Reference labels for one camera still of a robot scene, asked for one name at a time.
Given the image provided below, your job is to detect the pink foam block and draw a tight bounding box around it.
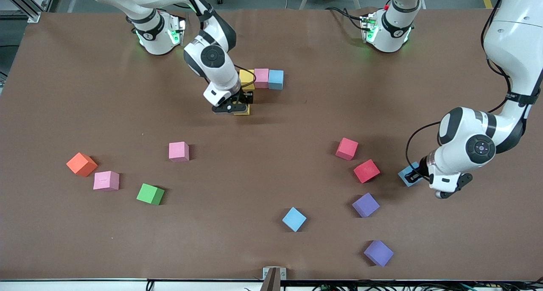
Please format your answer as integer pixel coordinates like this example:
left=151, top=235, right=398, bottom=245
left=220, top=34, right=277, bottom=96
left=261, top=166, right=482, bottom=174
left=254, top=68, right=270, bottom=89
left=93, top=171, right=120, bottom=192
left=168, top=141, right=190, bottom=163

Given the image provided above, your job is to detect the green foam block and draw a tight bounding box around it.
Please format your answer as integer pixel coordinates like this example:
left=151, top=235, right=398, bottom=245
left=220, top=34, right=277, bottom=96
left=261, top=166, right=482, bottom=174
left=136, top=183, right=165, bottom=206

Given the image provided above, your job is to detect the red foam block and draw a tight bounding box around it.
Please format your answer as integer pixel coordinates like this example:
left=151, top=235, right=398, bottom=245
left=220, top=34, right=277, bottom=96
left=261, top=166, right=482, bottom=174
left=335, top=137, right=359, bottom=161
left=353, top=159, right=381, bottom=184

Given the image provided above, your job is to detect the blue foam block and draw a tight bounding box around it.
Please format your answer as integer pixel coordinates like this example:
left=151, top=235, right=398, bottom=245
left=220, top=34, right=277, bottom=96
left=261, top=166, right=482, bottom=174
left=398, top=163, right=423, bottom=188
left=282, top=207, right=307, bottom=232
left=268, top=70, right=284, bottom=90

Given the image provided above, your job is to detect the aluminium frame post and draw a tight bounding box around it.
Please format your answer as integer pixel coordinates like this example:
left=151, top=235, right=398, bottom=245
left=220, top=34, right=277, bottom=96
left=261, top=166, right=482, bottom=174
left=0, top=0, right=59, bottom=23

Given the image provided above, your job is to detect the black arm base cable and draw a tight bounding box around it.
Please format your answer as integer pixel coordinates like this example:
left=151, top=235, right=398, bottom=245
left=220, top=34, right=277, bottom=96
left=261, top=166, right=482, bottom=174
left=325, top=6, right=366, bottom=30

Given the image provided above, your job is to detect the purple foam block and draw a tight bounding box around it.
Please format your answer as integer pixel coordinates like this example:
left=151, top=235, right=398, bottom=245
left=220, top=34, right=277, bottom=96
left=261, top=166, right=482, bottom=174
left=364, top=240, right=395, bottom=267
left=352, top=193, right=381, bottom=218

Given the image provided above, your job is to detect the orange foam block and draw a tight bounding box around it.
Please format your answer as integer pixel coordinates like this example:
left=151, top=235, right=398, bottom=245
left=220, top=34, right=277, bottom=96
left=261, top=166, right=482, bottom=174
left=66, top=152, right=98, bottom=177

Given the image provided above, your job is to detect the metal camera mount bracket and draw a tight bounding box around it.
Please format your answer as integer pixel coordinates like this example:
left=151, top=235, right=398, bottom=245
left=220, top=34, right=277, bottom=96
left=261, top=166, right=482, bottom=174
left=260, top=267, right=287, bottom=291

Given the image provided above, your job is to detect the brown table cover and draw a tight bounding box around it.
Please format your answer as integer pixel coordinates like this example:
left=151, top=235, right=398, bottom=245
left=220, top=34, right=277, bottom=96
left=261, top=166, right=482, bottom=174
left=0, top=8, right=543, bottom=282

